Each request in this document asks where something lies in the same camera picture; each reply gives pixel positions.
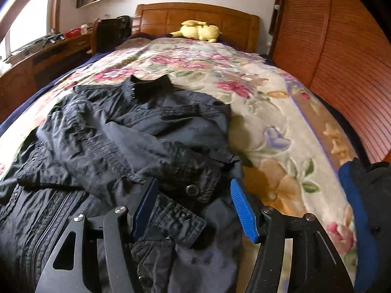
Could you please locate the dark navy jacket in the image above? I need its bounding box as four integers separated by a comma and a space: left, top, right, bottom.
1, 76, 242, 292

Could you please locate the floral bed blanket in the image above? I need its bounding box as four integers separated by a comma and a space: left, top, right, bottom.
1, 36, 357, 292

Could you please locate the wooden desk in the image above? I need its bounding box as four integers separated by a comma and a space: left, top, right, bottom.
0, 34, 91, 121

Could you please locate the wooden slatted wardrobe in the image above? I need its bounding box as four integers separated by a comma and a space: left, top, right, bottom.
270, 0, 390, 162

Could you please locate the red basket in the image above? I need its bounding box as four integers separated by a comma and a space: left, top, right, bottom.
64, 28, 82, 39

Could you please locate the wooden chair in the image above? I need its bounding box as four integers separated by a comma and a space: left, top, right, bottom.
90, 15, 131, 56

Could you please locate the wooden bed headboard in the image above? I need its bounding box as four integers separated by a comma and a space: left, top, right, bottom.
131, 2, 260, 53

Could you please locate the yellow plush toy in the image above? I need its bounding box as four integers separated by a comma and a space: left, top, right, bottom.
170, 20, 221, 42

